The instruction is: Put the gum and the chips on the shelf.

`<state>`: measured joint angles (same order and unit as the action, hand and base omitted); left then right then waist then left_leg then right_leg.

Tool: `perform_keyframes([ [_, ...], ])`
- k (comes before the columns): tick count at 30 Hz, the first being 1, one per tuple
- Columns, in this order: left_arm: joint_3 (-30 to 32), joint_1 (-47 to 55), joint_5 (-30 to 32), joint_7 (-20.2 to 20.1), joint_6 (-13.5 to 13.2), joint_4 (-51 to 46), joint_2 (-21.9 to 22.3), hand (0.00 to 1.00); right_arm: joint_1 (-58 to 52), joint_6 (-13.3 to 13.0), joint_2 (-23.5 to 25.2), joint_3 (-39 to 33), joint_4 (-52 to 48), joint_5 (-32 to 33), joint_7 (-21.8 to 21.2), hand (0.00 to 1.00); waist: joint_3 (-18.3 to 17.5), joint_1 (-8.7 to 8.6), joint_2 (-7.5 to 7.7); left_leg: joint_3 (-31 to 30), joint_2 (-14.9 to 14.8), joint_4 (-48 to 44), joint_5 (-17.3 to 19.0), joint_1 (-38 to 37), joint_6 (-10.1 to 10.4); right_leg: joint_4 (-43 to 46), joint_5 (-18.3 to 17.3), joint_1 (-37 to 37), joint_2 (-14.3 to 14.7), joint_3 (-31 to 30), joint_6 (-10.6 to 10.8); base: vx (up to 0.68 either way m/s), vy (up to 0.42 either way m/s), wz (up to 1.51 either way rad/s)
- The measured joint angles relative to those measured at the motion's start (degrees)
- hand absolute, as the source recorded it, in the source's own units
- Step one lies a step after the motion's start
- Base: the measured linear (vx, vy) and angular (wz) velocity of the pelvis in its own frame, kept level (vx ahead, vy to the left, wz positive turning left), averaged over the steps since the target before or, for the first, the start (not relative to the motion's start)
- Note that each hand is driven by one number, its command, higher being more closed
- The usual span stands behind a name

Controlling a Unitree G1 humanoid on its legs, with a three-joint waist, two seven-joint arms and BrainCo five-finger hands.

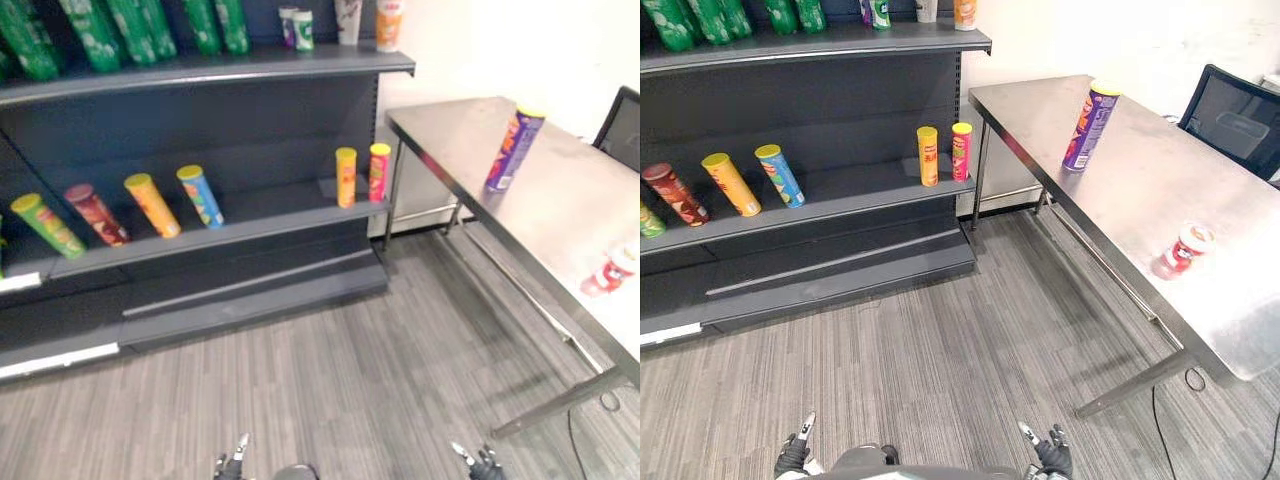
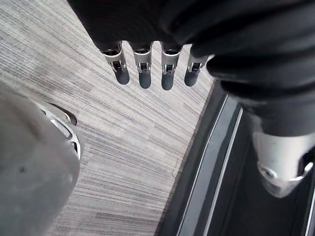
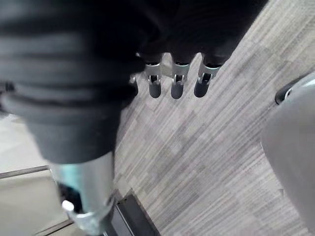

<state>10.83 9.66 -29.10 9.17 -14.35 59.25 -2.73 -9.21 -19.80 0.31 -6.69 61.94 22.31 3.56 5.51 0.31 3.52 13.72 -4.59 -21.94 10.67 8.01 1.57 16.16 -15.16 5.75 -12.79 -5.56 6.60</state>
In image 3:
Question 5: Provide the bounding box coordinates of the silver robot leg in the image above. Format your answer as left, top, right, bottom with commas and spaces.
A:
260, 72, 315, 236

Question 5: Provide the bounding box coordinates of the black shelf base frame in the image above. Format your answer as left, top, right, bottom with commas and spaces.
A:
102, 188, 163, 236

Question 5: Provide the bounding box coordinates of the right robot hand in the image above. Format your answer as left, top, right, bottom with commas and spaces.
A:
0, 0, 269, 236

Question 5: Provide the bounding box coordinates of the beige shelf board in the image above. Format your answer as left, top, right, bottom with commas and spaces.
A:
0, 165, 82, 236

